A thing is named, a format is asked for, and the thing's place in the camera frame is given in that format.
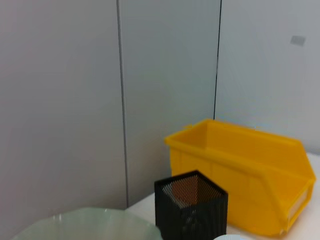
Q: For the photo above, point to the green glass fruit plate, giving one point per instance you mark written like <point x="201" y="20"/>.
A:
<point x="87" y="225"/>

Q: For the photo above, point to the yellow plastic storage bin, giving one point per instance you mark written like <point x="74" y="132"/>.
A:
<point x="237" y="175"/>

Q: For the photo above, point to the clear green-label water bottle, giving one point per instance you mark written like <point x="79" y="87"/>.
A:
<point x="231" y="237"/>

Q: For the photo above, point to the black mesh pen holder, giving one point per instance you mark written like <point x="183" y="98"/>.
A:
<point x="192" y="215"/>

